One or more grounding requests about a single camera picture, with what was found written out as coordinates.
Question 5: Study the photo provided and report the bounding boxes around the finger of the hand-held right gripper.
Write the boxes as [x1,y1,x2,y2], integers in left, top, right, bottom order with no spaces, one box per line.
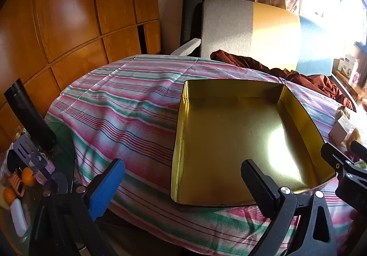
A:
[351,140,367,159]
[321,143,359,179]

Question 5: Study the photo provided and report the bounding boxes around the brown crumpled bag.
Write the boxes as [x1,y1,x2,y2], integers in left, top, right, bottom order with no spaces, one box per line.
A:
[338,105,352,119]

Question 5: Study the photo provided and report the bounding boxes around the black thermos bottle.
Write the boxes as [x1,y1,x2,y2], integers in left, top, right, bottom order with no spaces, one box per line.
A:
[3,78,57,150]

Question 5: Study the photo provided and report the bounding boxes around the white plastic bottle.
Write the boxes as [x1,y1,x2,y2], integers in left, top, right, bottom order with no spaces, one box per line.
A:
[10,198,29,237]

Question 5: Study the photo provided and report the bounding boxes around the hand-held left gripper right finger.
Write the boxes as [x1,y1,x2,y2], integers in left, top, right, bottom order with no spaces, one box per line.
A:
[241,159,339,256]

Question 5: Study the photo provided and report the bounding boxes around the yellow packet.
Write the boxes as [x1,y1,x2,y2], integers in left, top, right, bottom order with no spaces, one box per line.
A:
[346,127,363,149]

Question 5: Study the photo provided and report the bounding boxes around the striped bedsheet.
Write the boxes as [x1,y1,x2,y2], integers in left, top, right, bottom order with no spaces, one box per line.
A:
[44,55,367,256]

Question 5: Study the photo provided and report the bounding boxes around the black rolled mat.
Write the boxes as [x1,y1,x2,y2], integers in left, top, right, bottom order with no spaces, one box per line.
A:
[180,0,205,57]

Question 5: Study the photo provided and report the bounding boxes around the green glass table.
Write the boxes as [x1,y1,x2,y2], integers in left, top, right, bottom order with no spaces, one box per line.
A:
[0,121,78,256]

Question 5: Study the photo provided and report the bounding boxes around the purple plastic rack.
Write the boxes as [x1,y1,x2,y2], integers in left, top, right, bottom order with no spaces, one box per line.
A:
[11,135,48,176]

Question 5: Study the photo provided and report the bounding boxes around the white medicine box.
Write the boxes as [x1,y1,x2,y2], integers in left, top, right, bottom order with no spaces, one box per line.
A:
[328,116,352,146]

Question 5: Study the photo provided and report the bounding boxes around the orange fruit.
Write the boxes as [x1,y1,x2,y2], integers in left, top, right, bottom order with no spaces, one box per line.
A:
[3,188,17,205]
[21,168,36,187]

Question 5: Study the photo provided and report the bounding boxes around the wooden wardrobe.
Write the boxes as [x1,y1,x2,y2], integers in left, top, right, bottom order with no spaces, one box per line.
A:
[0,0,161,176]

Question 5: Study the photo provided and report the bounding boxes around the gold tin box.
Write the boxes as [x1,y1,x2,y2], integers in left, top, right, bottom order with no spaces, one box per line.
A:
[170,80,336,208]

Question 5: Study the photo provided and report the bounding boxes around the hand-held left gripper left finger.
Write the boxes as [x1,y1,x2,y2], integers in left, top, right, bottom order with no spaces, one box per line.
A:
[29,159,127,256]

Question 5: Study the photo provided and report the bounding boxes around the white boxes with blue print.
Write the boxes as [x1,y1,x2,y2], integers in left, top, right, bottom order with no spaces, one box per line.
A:
[337,54,359,79]

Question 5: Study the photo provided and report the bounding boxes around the maroon blanket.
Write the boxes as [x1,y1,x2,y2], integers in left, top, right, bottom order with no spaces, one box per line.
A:
[210,50,354,110]

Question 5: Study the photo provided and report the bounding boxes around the orange hair clip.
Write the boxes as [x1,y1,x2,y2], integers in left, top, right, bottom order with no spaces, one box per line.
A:
[8,174,26,198]

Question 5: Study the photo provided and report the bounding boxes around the wooden shelf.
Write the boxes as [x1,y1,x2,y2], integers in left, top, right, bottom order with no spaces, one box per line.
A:
[331,68,367,107]

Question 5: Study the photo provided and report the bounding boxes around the white foam piece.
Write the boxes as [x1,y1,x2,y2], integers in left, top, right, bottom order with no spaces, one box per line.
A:
[170,38,202,56]

